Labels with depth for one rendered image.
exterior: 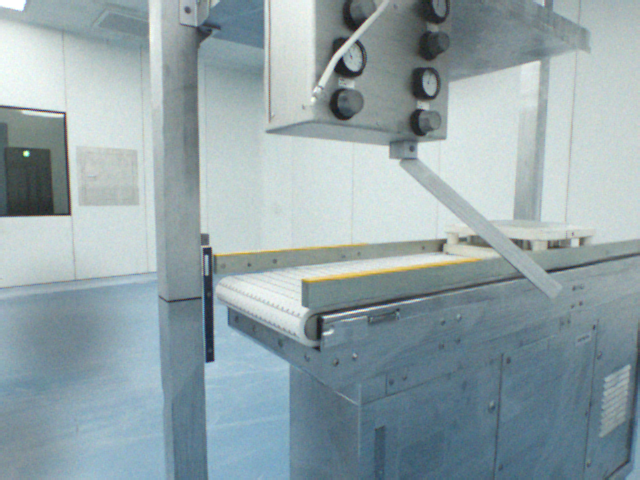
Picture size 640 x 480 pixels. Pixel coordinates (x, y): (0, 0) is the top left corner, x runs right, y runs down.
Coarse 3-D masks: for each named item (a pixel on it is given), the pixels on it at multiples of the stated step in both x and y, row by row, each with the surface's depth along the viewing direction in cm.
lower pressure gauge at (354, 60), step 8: (336, 40) 45; (344, 40) 45; (336, 48) 45; (352, 48) 45; (360, 48) 46; (344, 56) 45; (352, 56) 45; (360, 56) 46; (336, 64) 45; (344, 64) 45; (352, 64) 45; (360, 64) 46; (336, 72) 46; (344, 72) 46; (352, 72) 45; (360, 72) 46
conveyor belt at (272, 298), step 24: (576, 240) 145; (360, 264) 88; (384, 264) 88; (408, 264) 88; (576, 264) 94; (240, 288) 67; (264, 288) 64; (288, 288) 64; (432, 288) 66; (240, 312) 67; (264, 312) 59; (288, 312) 55; (312, 312) 53; (288, 336) 56
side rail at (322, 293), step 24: (624, 240) 107; (456, 264) 66; (480, 264) 70; (504, 264) 74; (552, 264) 84; (312, 288) 51; (336, 288) 53; (360, 288) 55; (384, 288) 58; (408, 288) 60
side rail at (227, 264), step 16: (416, 240) 101; (432, 240) 104; (464, 240) 111; (224, 256) 73; (240, 256) 75; (256, 256) 77; (272, 256) 78; (288, 256) 80; (304, 256) 83; (320, 256) 85; (336, 256) 87; (352, 256) 90; (368, 256) 92; (384, 256) 95; (224, 272) 73
